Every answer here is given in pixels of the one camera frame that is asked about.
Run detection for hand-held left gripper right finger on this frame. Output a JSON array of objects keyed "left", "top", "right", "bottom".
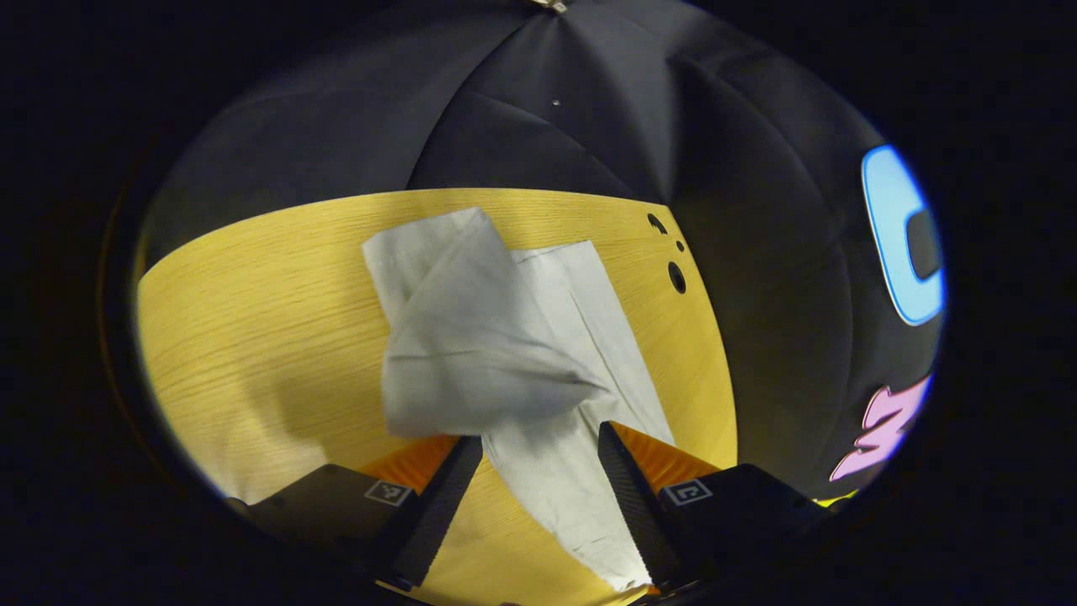
[{"left": 597, "top": 420, "right": 830, "bottom": 595}]

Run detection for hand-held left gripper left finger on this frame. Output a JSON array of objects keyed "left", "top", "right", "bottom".
[{"left": 227, "top": 434, "right": 485, "bottom": 591}]

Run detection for white jeans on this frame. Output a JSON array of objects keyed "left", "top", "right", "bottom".
[{"left": 361, "top": 206, "right": 679, "bottom": 593}]

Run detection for black backdrop cloth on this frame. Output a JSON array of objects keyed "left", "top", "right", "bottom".
[{"left": 139, "top": 0, "right": 947, "bottom": 508}]

